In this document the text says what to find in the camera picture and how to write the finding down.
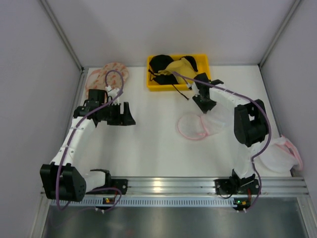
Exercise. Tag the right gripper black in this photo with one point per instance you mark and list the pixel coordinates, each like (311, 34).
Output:
(203, 98)

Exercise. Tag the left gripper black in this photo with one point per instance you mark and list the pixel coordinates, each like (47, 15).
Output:
(120, 114)

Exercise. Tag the yellow bra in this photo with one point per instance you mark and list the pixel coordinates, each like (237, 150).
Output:
(184, 68)

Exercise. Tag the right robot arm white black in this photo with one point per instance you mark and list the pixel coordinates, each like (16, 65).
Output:
(222, 107)

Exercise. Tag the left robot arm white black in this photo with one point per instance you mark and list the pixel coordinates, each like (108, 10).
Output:
(60, 178)

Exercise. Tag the patterned beige laundry bag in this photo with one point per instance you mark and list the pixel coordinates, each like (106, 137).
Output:
(103, 77)

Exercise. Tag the black bra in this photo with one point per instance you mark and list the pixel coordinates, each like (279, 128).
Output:
(160, 62)

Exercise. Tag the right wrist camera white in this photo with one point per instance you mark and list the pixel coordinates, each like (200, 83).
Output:
(192, 88)

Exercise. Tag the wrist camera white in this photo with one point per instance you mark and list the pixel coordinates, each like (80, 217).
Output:
(192, 88)
(111, 92)

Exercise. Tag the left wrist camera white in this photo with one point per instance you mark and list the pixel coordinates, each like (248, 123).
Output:
(111, 92)

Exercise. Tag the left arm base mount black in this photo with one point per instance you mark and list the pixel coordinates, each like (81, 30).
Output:
(119, 183)

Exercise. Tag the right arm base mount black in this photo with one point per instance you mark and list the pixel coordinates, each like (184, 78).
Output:
(226, 186)

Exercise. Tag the slotted cable duct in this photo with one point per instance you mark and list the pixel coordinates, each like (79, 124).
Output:
(161, 202)

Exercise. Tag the aluminium rail front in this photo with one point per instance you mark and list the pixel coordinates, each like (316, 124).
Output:
(173, 184)

